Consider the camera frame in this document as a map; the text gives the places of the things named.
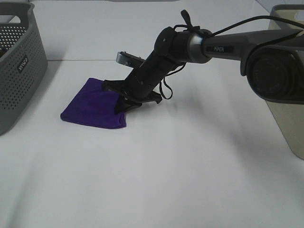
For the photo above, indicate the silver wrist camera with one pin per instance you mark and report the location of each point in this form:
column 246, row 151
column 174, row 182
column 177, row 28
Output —
column 129, row 60

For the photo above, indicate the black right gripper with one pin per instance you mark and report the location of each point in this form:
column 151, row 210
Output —
column 138, row 87

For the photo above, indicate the beige plastic bin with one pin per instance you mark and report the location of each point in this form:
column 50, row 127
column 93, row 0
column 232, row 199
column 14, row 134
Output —
column 290, row 117

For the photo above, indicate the purple towel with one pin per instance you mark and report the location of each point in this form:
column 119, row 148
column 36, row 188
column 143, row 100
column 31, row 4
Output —
column 94, row 107

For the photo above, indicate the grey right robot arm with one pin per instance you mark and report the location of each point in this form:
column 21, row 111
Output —
column 271, row 60

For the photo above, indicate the grey perforated plastic basket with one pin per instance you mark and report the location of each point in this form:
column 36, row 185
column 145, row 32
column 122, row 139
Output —
column 23, row 63

